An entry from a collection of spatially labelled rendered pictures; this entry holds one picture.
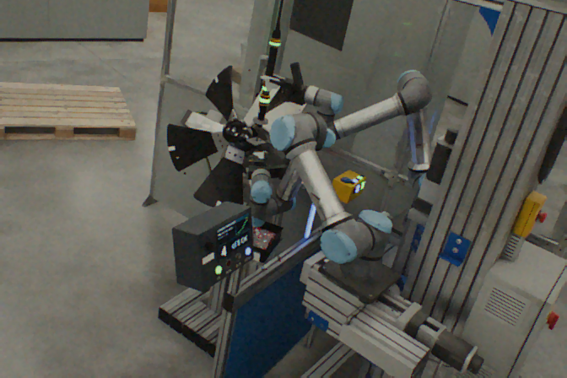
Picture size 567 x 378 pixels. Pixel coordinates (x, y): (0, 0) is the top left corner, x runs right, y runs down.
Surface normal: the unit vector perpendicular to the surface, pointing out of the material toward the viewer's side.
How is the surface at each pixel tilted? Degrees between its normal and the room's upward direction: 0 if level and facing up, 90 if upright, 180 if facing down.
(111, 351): 0
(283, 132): 85
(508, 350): 90
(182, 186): 90
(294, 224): 90
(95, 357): 0
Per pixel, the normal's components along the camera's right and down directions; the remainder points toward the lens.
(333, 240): -0.66, 0.28
